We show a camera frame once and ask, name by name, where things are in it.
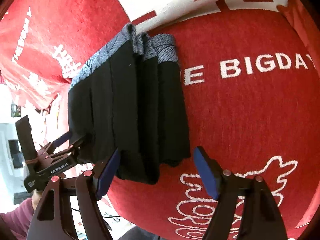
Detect black pants with patterned waistband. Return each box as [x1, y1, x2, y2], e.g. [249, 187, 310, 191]
[68, 23, 190, 185]

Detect maroon sleeve forearm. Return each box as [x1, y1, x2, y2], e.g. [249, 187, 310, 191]
[1, 198, 35, 239]

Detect operator left hand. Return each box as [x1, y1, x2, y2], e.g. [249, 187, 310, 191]
[31, 190, 43, 211]

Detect operator legs in jeans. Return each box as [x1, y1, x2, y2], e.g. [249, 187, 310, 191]
[119, 226, 161, 240]

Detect red printed sofa cover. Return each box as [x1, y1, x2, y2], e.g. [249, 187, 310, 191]
[1, 0, 319, 239]

